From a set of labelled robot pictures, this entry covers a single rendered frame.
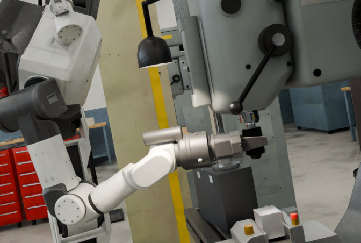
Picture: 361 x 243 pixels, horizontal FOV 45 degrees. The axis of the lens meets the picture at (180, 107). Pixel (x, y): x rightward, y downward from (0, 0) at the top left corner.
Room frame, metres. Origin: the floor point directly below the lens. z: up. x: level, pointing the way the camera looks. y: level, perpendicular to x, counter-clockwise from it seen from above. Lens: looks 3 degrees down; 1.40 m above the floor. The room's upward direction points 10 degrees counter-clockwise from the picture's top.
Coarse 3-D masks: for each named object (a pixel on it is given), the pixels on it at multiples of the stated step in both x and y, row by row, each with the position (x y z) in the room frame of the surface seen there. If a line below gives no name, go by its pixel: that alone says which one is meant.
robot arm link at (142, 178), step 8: (152, 152) 1.02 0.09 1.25; (160, 152) 1.01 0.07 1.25; (144, 160) 1.02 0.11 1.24; (152, 160) 1.01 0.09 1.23; (160, 160) 1.01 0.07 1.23; (168, 160) 1.01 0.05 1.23; (128, 168) 1.05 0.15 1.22; (136, 168) 1.02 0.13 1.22; (144, 168) 1.02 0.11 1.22; (152, 168) 1.02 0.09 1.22; (160, 168) 1.02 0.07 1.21; (168, 168) 1.01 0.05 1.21; (128, 176) 1.04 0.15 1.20; (136, 176) 1.02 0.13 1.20; (144, 176) 1.02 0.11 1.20; (152, 176) 1.02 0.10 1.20; (160, 176) 1.02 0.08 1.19; (128, 184) 1.06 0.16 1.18; (136, 184) 1.03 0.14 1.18; (144, 184) 1.03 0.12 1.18; (152, 184) 1.03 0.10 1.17
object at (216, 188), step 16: (208, 176) 1.39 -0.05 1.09; (224, 176) 1.32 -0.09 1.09; (240, 176) 1.34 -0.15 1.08; (208, 192) 1.41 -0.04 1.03; (224, 192) 1.32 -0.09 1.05; (240, 192) 1.34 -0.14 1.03; (208, 208) 1.43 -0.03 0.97; (224, 208) 1.32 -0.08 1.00; (240, 208) 1.34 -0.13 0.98; (256, 208) 1.35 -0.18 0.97; (224, 224) 1.33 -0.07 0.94
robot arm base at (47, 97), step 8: (48, 80) 1.13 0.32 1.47; (24, 88) 1.16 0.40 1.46; (40, 88) 1.08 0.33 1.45; (48, 88) 1.11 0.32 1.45; (56, 88) 1.15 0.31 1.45; (32, 96) 1.07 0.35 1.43; (40, 96) 1.07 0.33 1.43; (48, 96) 1.10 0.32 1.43; (56, 96) 1.13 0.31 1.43; (40, 104) 1.06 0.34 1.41; (48, 104) 1.09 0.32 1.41; (56, 104) 1.12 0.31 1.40; (64, 104) 1.16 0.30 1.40; (40, 112) 1.07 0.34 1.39; (48, 112) 1.08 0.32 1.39; (56, 112) 1.11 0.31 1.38; (0, 128) 1.10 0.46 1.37
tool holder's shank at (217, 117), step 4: (216, 116) 1.38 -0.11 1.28; (220, 116) 1.39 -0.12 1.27; (216, 120) 1.38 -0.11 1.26; (220, 120) 1.39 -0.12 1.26; (216, 124) 1.38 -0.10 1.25; (220, 124) 1.39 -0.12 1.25; (216, 128) 1.39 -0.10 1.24; (220, 128) 1.38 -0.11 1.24; (216, 132) 1.39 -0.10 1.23; (220, 132) 1.38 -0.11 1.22
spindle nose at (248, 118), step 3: (243, 114) 1.03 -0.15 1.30; (246, 114) 1.03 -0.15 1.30; (249, 114) 1.02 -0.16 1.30; (252, 114) 1.02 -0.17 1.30; (258, 114) 1.04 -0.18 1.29; (240, 117) 1.04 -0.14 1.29; (243, 117) 1.03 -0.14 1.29; (246, 117) 1.03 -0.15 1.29; (249, 117) 1.02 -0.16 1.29; (252, 117) 1.02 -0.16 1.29; (258, 117) 1.03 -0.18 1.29; (240, 120) 1.04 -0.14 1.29; (243, 120) 1.03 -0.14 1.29; (246, 120) 1.03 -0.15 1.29; (249, 120) 1.02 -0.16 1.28; (252, 120) 1.02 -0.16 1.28
